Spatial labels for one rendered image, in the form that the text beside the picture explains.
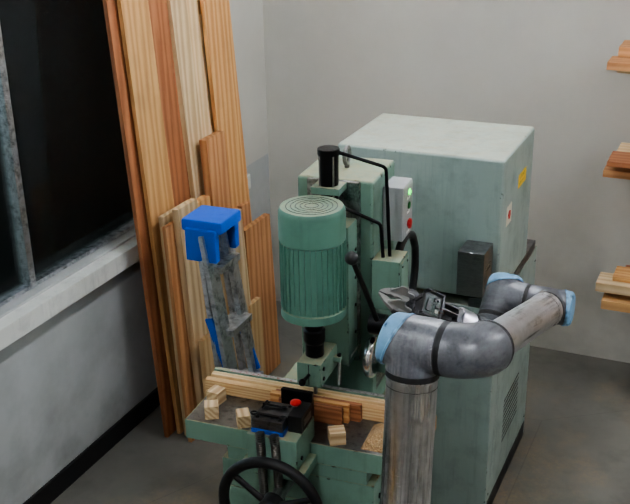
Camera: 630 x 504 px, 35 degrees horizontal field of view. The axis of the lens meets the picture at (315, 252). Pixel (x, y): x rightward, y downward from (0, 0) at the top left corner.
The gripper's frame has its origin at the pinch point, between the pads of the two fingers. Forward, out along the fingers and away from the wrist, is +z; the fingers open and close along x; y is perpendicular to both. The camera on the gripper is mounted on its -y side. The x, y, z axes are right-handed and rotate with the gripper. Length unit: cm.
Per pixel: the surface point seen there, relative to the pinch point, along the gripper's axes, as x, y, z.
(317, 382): 17.0, -31.2, -1.6
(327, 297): 0.9, -13.0, 8.9
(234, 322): -24, -122, 1
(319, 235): -9.0, -2.5, 19.4
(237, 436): 35, -46, 11
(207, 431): 35, -52, 18
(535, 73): -187, -110, -95
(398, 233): -28.6, -18.7, -8.6
